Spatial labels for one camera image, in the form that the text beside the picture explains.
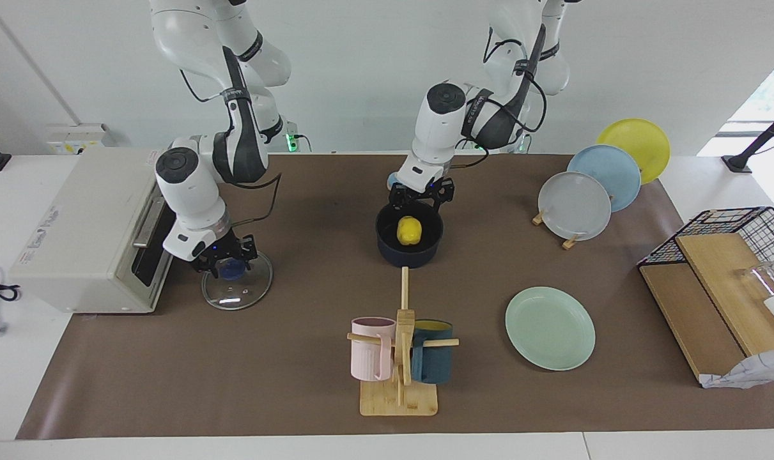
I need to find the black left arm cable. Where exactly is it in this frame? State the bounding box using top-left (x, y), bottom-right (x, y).
top-left (486, 26), bottom-right (547, 154)

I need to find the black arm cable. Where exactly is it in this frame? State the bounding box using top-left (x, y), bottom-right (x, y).
top-left (181, 45), bottom-right (282, 224)
top-left (486, 26), bottom-right (547, 154)

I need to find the dark blue mug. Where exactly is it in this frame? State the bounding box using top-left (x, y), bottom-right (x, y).
top-left (410, 319), bottom-right (454, 385)

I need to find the wooden plate rack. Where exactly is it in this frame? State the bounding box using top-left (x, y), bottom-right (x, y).
top-left (531, 211), bottom-right (582, 250)

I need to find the pale green plate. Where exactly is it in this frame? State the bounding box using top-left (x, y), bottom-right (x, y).
top-left (505, 286), bottom-right (597, 372)

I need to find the white wall socket box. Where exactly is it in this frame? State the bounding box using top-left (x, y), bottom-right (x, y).
top-left (45, 123), bottom-right (116, 155)

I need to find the light blue plate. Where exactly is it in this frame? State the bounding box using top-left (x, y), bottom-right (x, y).
top-left (567, 144), bottom-right (642, 213)

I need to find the yellow lemon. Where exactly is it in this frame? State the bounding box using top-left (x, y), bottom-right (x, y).
top-left (396, 216), bottom-right (424, 247)

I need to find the white grid pattern cloth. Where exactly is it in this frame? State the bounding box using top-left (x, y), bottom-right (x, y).
top-left (699, 347), bottom-right (774, 390)

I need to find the pink ribbed mug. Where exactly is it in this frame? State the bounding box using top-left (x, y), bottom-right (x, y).
top-left (351, 317), bottom-right (398, 383)

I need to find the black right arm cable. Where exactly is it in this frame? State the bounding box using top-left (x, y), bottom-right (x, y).
top-left (181, 45), bottom-right (282, 224)

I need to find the black wire basket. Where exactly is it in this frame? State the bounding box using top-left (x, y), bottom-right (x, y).
top-left (637, 206), bottom-right (774, 291)

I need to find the wooden mug tree stand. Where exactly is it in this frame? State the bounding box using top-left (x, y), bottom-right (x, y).
top-left (346, 267), bottom-right (460, 417)

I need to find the wooden board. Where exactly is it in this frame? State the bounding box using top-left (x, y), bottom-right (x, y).
top-left (639, 261), bottom-right (745, 388)
top-left (674, 233), bottom-right (774, 357)

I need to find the brown paper table mat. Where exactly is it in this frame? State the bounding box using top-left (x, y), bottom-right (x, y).
top-left (15, 153), bottom-right (774, 440)

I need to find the black camera stand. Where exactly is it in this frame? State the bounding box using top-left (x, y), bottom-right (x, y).
top-left (721, 102), bottom-right (774, 173)

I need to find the dark pot purple handle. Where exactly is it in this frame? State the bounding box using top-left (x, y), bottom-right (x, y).
top-left (375, 203), bottom-right (445, 269)

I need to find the glass lid purple knob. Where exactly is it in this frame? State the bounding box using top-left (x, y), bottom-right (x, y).
top-left (201, 250), bottom-right (274, 311)

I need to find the yellow plate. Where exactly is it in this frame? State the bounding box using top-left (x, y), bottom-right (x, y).
top-left (596, 118), bottom-right (671, 186)

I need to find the beige toaster oven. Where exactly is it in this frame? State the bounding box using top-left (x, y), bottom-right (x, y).
top-left (10, 148), bottom-right (196, 314)

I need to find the grey plate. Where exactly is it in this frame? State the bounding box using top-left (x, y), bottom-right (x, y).
top-left (538, 171), bottom-right (612, 242)

